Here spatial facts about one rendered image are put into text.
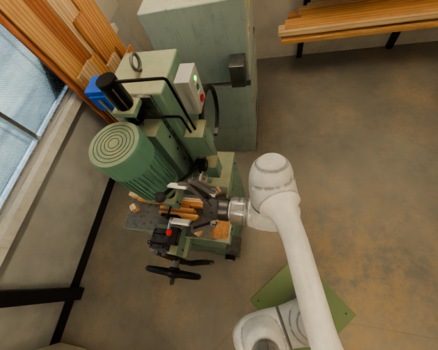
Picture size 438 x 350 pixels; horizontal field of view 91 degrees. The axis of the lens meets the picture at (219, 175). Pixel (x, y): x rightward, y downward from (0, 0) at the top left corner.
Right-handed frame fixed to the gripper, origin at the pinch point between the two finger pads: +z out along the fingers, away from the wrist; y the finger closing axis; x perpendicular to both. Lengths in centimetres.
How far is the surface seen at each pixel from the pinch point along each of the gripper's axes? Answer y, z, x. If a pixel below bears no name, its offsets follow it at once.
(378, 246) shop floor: -75, -117, -107
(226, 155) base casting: 1, -4, -70
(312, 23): 103, -60, -190
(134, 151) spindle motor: 20.1, 6.2, 8.9
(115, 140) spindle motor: 22.7, 14.0, 6.7
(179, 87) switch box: 38.6, 1.3, -14.4
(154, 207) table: -22, 30, -34
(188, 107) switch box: 31.7, 1.2, -21.6
